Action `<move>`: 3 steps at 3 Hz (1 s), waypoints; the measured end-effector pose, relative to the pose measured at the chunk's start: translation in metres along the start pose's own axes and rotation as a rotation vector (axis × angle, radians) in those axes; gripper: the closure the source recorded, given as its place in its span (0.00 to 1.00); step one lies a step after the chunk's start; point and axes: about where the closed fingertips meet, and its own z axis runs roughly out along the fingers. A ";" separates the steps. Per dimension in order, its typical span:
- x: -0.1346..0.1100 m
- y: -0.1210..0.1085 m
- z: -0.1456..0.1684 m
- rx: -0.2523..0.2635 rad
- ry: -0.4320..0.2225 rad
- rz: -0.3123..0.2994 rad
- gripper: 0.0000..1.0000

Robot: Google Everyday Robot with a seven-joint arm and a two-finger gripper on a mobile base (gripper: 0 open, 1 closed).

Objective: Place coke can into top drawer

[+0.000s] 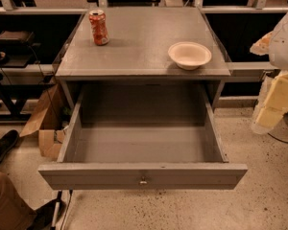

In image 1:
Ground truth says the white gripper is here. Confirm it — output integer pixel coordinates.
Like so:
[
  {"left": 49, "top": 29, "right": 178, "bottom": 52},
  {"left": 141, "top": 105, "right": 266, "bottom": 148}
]
[{"left": 250, "top": 33, "right": 288, "bottom": 134}]

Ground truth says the red coke can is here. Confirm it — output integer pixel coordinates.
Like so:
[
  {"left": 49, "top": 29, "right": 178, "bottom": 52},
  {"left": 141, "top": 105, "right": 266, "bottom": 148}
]
[{"left": 88, "top": 10, "right": 108, "bottom": 46}]

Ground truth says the black shoe lower left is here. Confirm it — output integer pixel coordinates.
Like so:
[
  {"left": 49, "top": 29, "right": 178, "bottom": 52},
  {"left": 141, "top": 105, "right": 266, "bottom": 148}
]
[{"left": 26, "top": 199, "right": 56, "bottom": 230}]

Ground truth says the brown cardboard box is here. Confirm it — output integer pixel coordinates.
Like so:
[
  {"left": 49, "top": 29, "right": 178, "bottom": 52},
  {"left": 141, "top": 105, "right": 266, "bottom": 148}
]
[{"left": 20, "top": 84, "right": 67, "bottom": 160}]

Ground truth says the white paper bowl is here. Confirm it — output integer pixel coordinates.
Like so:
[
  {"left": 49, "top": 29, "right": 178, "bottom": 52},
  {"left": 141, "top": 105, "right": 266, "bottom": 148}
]
[{"left": 168, "top": 42, "right": 212, "bottom": 70}]

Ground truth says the black shoe upper left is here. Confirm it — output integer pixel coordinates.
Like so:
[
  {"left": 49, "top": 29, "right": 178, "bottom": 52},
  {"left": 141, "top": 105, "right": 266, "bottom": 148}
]
[{"left": 0, "top": 129, "right": 19, "bottom": 164}]

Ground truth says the black floor cable right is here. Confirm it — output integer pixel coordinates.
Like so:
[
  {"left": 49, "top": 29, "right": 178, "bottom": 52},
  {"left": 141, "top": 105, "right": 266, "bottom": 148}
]
[{"left": 267, "top": 131, "right": 288, "bottom": 145}]

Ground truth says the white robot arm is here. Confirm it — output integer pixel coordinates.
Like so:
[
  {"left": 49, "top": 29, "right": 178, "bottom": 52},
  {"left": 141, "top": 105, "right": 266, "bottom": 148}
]
[{"left": 250, "top": 12, "right": 288, "bottom": 134}]

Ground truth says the open grey top drawer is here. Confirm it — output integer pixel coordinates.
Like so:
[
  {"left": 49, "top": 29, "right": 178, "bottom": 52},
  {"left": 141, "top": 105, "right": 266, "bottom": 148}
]
[{"left": 38, "top": 83, "right": 248, "bottom": 190}]

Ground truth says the small metal drawer knob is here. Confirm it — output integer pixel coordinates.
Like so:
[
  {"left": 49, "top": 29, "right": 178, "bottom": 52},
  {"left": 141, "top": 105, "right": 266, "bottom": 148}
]
[{"left": 139, "top": 176, "right": 148, "bottom": 185}]

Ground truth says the black box on shelf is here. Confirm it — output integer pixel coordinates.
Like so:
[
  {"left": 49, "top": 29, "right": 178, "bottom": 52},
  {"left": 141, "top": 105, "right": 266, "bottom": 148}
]
[{"left": 0, "top": 31, "right": 35, "bottom": 45}]

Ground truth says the grey cabinet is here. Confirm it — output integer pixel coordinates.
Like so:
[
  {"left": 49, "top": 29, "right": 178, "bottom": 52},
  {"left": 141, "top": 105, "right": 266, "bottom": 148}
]
[{"left": 56, "top": 7, "right": 230, "bottom": 105}]

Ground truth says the black shoe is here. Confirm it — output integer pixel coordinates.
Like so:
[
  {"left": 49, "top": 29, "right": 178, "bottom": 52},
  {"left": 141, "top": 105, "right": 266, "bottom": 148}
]
[
  {"left": 26, "top": 199, "right": 56, "bottom": 230},
  {"left": 0, "top": 129, "right": 19, "bottom": 164}
]

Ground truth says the tan trouser leg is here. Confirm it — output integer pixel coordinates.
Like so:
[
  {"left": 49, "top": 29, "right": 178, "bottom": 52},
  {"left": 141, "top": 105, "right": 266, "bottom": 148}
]
[{"left": 0, "top": 172, "right": 36, "bottom": 230}]

